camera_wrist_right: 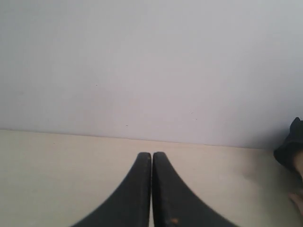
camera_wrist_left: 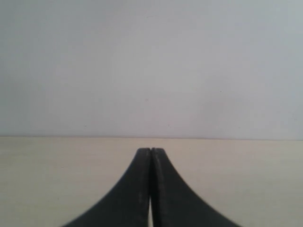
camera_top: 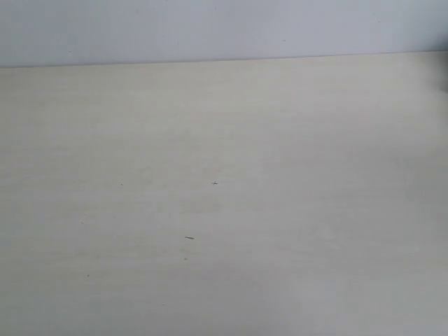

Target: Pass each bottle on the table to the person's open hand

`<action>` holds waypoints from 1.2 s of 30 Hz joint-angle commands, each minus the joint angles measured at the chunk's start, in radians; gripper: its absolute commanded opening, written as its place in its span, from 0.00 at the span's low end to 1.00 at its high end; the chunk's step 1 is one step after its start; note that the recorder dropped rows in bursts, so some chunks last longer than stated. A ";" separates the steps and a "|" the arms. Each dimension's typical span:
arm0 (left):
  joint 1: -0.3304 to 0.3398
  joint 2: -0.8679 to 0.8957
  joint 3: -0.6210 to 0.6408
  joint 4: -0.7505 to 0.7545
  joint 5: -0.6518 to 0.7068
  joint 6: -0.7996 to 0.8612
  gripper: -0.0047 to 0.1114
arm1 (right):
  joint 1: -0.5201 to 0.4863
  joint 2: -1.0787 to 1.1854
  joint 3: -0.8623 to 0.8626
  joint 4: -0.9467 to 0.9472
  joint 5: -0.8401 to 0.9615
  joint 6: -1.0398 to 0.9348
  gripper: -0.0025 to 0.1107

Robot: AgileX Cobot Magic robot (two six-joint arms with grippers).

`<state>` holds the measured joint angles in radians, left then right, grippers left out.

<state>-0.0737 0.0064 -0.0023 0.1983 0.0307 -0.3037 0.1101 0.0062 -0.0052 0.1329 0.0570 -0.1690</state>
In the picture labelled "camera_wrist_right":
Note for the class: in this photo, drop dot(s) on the forearm in black sleeve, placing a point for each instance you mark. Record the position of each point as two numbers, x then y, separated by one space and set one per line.
291 146

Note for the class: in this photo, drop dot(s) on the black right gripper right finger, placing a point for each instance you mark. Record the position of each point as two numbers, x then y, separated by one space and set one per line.
173 202

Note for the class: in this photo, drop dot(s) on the person's open bare hand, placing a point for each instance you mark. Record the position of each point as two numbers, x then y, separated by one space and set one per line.
297 198

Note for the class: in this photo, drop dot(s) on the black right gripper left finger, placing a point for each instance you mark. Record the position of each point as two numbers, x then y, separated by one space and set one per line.
129 204

